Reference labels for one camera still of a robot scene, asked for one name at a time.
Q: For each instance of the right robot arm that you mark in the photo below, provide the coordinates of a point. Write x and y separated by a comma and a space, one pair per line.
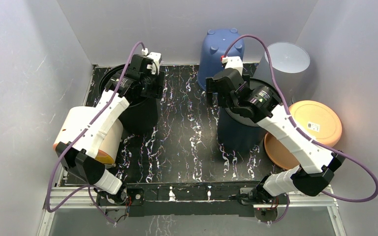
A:
316, 164

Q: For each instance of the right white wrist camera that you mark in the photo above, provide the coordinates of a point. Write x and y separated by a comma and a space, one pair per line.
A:
232, 62

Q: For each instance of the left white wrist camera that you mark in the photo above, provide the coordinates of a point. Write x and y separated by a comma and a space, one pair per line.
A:
156, 57

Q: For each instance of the blue bucket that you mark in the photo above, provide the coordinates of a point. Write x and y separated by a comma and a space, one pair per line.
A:
213, 48

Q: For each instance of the orange bucket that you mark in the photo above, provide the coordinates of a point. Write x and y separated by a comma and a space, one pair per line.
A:
317, 119

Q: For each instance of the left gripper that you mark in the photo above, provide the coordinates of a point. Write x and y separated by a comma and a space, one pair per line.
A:
157, 92

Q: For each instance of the dark navy bucket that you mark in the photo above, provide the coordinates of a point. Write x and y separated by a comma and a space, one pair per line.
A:
237, 127

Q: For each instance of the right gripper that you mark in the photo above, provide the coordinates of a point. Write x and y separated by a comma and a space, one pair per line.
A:
213, 87

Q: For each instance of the white orange lying container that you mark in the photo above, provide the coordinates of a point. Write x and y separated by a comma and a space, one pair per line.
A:
71, 128

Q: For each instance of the grey white bucket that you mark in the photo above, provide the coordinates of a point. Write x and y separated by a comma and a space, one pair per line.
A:
290, 63

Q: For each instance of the aluminium frame rail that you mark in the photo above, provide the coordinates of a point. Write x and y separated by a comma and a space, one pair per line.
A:
186, 198

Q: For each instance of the black bucket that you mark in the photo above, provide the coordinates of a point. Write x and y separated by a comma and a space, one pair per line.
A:
141, 116

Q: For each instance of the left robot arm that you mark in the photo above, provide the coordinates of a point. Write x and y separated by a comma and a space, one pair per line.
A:
89, 139

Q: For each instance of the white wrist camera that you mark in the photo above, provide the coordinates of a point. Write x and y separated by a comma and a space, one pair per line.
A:
156, 57
232, 62

